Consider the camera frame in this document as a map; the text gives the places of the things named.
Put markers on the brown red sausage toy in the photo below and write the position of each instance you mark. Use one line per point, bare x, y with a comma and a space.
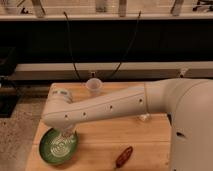
123, 157

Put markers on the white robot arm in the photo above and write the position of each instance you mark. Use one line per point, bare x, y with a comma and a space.
189, 102

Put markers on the green ceramic bowl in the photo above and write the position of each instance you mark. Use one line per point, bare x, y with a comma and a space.
55, 149

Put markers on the white plastic bottle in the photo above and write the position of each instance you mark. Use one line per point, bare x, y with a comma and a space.
144, 117

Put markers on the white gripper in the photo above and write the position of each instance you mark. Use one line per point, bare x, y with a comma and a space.
66, 133

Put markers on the clear plastic cup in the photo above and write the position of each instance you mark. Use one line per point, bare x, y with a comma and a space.
94, 86

